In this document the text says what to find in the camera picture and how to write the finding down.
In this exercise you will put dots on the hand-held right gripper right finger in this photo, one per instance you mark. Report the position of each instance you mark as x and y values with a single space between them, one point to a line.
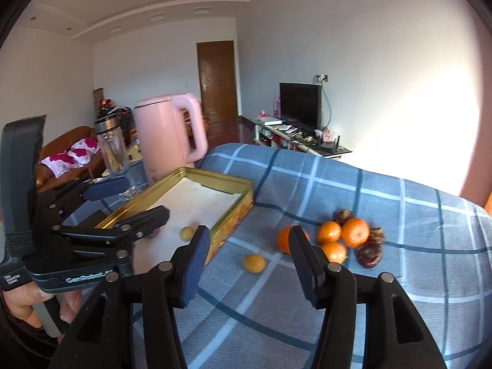
305 273

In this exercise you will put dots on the black television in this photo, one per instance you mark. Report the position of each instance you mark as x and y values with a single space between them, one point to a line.
299 103

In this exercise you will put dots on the small yellow fruit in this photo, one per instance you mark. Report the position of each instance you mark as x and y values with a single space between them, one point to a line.
254 263
186 233

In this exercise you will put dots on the wall outlet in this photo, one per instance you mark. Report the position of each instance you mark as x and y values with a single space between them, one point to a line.
322 77

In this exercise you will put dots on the dark brown fruit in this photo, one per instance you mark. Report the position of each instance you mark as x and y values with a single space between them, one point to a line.
369 255
343 216
376 235

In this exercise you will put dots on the brown leather sofa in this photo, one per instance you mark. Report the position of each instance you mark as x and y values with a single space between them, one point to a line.
67 138

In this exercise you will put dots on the small orange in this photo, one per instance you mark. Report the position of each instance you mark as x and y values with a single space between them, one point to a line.
329 232
284 238
334 253

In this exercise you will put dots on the gold tin box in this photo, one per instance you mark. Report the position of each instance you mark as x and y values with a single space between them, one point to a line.
192 200

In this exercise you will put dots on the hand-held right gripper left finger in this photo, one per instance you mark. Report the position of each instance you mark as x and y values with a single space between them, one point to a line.
194 273

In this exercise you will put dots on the glass bottle with metal lid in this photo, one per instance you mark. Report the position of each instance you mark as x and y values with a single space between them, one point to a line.
111 150

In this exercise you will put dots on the large orange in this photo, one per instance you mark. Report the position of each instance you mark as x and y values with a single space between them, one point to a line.
355 232

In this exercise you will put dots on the pink ornament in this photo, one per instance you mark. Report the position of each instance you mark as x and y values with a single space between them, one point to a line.
276 105

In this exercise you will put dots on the white set-top box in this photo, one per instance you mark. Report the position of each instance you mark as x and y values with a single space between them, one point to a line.
269 120

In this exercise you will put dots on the person's left hand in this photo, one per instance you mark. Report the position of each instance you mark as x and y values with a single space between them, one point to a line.
19 303

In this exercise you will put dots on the floral cushion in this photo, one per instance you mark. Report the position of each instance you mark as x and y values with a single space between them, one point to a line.
73 157

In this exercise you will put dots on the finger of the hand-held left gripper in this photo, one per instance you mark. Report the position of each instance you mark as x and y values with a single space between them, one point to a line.
150 217
109 187

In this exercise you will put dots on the blue plaid blanket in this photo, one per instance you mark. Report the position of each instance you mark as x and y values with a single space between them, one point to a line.
346 315

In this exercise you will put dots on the pink electric kettle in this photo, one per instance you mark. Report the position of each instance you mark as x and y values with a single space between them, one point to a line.
161 142

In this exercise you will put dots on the dark brown door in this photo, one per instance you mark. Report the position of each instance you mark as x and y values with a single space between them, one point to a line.
217 80

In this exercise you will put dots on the television stand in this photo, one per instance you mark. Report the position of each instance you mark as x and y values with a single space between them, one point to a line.
292 134

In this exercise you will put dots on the red flowers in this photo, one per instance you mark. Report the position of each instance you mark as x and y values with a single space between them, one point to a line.
105 105

